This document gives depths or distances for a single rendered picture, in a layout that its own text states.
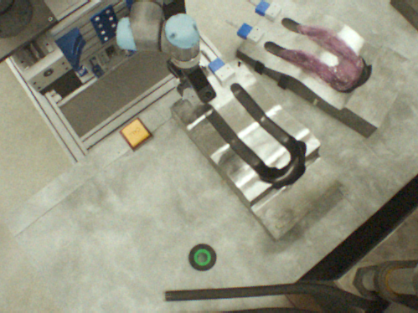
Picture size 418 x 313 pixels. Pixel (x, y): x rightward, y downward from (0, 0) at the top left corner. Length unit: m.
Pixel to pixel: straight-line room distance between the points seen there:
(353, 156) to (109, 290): 0.85
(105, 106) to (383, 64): 1.26
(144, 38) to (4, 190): 1.54
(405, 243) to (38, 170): 1.73
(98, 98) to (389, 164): 1.33
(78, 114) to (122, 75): 0.28
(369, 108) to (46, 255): 1.07
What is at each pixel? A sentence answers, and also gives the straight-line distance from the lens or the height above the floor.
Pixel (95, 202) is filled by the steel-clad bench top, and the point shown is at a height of 0.80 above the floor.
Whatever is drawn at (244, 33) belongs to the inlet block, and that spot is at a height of 0.87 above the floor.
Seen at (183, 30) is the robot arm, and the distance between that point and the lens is 1.06.
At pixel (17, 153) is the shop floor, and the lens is 2.48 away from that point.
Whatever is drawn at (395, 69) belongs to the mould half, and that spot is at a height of 0.91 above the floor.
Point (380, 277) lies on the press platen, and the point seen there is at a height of 1.04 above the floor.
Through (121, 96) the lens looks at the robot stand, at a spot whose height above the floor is 0.21.
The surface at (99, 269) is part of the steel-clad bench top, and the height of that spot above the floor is 0.80.
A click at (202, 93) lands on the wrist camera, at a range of 1.23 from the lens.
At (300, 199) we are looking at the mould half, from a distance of 1.35.
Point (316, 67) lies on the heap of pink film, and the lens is 1.42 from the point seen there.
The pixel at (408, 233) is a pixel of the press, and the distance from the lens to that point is 1.51.
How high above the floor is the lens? 2.18
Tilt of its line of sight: 75 degrees down
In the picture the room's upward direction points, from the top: 5 degrees counter-clockwise
